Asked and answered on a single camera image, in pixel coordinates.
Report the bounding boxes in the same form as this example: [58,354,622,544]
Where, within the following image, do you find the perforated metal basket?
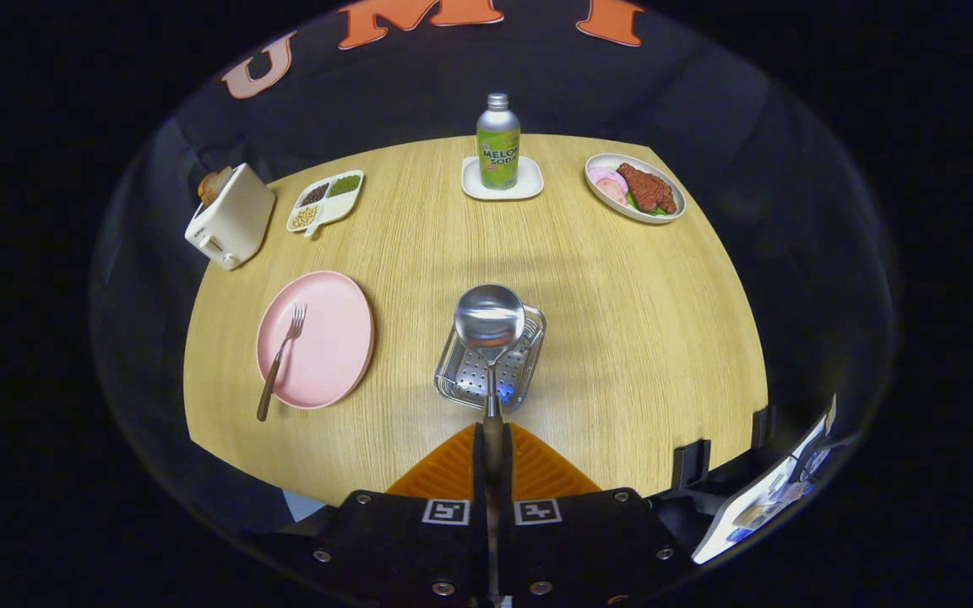
[434,303,548,415]

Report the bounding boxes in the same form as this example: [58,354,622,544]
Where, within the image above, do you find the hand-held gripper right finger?
[498,422,697,607]

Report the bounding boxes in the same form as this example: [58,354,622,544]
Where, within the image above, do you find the pink ham slices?
[588,166,630,207]

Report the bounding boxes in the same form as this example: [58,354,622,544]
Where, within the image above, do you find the brown toast slice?
[197,166,235,207]

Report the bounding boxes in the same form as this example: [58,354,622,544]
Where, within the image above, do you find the white square coaster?
[461,155,546,203]

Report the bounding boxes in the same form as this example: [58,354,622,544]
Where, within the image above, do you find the brown meat cutlet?
[617,162,678,215]

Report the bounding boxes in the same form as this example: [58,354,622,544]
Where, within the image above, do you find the green lettuce leaf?
[624,192,671,218]

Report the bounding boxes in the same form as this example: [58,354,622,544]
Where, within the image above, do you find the wooden-handled metal fork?
[256,302,308,423]

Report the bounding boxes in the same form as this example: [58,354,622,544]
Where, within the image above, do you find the pink round plate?
[255,270,377,411]

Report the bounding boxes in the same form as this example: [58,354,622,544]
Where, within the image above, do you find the black clamp bracket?
[750,404,777,449]
[672,438,712,491]

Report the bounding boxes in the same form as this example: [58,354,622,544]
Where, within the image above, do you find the white oval plate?
[584,153,688,225]

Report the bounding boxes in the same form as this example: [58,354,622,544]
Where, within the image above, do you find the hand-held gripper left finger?
[263,422,489,608]

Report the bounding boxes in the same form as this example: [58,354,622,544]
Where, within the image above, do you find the wooden-handled metal spoon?
[453,284,527,499]

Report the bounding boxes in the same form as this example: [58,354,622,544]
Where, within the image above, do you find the printed paper sheet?
[691,394,839,566]

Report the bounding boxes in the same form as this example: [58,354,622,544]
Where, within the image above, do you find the white divided dish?
[286,170,366,240]

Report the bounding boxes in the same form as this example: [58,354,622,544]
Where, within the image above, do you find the green soda bottle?
[476,93,523,191]

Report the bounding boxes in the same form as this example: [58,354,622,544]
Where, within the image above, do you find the white toaster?
[184,163,277,272]

